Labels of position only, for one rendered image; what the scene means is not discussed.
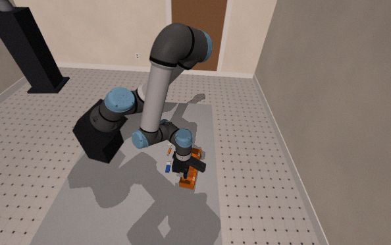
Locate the blue and white eraser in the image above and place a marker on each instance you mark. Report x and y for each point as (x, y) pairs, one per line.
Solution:
(168, 167)

